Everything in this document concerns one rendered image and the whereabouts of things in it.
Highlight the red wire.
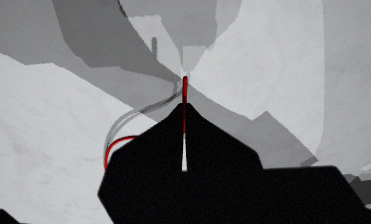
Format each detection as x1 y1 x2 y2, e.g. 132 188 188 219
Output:
105 76 188 170

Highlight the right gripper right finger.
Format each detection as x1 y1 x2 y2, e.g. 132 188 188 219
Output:
185 103 263 170

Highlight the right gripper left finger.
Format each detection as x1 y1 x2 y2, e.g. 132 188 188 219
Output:
105 103 184 172

